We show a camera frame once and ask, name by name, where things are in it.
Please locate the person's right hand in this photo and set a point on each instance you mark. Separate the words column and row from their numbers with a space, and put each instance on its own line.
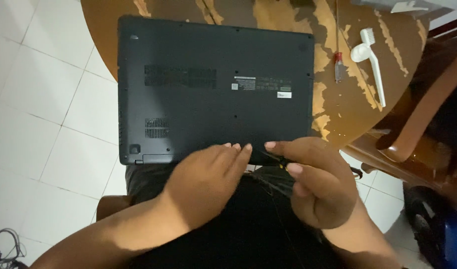
column 325, row 186

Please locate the person's black clothing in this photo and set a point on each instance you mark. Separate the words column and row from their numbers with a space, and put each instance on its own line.
column 251, row 231

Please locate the person's left hand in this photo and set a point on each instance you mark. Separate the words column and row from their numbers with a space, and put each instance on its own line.
column 202, row 183

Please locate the white cleaning brush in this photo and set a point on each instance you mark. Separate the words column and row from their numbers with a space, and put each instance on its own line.
column 372, row 63

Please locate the black yellow screwdriver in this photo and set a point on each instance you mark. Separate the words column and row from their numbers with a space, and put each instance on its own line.
column 281, row 162

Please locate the white paper scrap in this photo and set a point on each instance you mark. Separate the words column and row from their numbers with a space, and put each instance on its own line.
column 407, row 7

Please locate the brown wooden chair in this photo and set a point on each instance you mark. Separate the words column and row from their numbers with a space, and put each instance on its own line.
column 411, row 123

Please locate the blue and black vehicle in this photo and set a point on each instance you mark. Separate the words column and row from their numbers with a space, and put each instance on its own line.
column 445, row 231

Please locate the black laptop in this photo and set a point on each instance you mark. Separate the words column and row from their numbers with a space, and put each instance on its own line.
column 213, row 112

